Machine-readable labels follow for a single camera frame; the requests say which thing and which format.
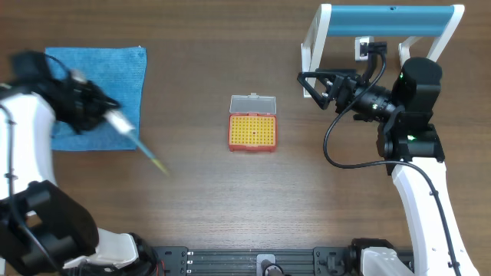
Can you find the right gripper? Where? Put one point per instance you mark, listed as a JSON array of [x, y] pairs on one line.
[[347, 94]]

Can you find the white pipette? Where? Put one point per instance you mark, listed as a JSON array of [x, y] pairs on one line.
[[120, 122]]

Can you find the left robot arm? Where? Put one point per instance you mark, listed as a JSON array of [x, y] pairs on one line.
[[23, 134]]

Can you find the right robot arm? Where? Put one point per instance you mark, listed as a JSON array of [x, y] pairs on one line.
[[418, 211]]

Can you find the red and yellow tip box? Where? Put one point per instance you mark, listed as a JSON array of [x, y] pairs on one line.
[[253, 132]]

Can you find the white and blue stand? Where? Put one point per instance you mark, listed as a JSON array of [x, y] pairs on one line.
[[383, 21]]

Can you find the blue cloth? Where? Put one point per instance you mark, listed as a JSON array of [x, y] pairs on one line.
[[115, 76]]

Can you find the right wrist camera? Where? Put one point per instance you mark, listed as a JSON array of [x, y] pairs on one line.
[[362, 48]]

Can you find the mounting rail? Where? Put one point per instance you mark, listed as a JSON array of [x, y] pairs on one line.
[[230, 260]]

